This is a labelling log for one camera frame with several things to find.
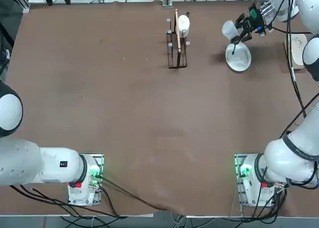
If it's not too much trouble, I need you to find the white mug black handle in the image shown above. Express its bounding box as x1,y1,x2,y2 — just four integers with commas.
175,14,191,38

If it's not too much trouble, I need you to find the black wire cup rack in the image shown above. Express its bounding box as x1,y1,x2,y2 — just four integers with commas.
165,8,191,69

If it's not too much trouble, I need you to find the right arm's black gripper body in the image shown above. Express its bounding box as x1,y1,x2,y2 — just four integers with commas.
244,7,265,34

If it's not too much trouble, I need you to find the black cable across table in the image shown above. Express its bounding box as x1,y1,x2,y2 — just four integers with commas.
101,176,176,212

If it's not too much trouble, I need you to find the beige lidded box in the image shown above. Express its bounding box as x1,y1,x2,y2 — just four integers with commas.
284,32,309,70

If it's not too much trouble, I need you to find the white round plate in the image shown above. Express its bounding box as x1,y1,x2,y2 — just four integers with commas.
225,42,252,72

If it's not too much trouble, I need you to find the aluminium frame rail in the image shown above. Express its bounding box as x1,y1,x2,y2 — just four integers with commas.
0,0,31,14

